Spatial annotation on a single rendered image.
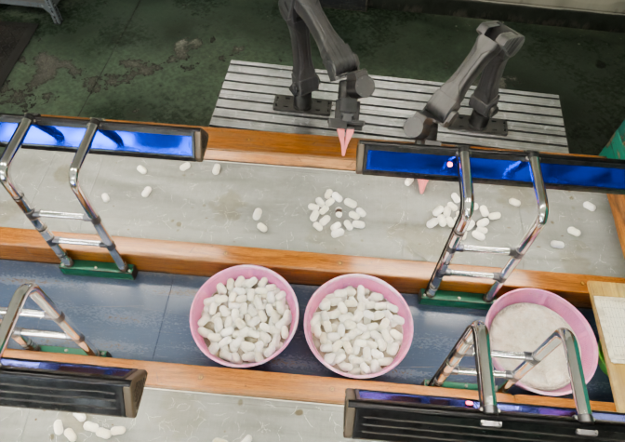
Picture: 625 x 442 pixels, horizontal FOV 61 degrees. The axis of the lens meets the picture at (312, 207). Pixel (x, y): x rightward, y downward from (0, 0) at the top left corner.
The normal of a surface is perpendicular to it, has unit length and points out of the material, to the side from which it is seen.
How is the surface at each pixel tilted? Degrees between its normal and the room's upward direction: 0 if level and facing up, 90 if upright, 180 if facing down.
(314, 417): 0
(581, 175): 58
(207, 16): 0
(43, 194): 0
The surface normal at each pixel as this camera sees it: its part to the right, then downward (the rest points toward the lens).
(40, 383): -0.06, 0.40
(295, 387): 0.02, -0.57
